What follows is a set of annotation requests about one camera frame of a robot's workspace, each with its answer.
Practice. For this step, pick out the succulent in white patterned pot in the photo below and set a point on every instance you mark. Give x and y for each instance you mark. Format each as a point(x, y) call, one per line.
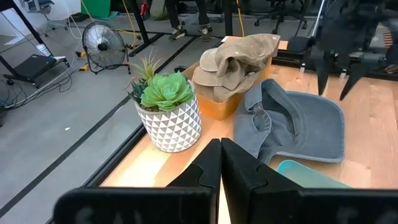
point(171, 127)

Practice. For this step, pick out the grey baseball cap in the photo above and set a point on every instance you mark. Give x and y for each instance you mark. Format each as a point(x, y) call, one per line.
point(311, 130)

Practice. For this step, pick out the green plastic bin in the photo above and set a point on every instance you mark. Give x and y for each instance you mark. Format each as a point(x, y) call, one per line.
point(304, 177)

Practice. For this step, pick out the black floor fan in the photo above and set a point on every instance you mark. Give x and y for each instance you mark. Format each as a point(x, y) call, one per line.
point(104, 46)

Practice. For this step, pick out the white cup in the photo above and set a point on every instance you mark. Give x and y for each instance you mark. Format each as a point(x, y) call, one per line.
point(43, 49)

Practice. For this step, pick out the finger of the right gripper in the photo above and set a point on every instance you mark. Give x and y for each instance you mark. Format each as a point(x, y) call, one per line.
point(323, 71)
point(353, 79)

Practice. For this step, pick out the tan baseball cap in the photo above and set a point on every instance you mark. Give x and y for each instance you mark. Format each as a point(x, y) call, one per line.
point(211, 82)
point(207, 60)
point(248, 49)

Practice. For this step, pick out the orange plastic bin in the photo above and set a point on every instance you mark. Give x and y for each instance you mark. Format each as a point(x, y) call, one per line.
point(217, 109)

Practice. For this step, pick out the black office chair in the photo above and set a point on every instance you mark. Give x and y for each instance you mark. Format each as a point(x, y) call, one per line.
point(280, 15)

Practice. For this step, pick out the green cloth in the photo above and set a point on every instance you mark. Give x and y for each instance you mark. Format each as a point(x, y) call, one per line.
point(96, 7)

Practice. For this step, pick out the black desk leg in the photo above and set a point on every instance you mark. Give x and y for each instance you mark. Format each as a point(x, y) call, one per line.
point(140, 25)
point(34, 67)

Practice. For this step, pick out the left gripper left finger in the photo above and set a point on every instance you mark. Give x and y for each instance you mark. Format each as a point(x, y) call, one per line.
point(155, 205)

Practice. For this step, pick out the black aluminium table frame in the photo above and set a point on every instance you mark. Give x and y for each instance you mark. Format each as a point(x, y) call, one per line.
point(121, 152)

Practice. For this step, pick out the person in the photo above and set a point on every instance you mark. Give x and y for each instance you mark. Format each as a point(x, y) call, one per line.
point(172, 15)

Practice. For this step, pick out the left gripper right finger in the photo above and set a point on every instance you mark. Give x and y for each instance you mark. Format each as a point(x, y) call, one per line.
point(280, 205)

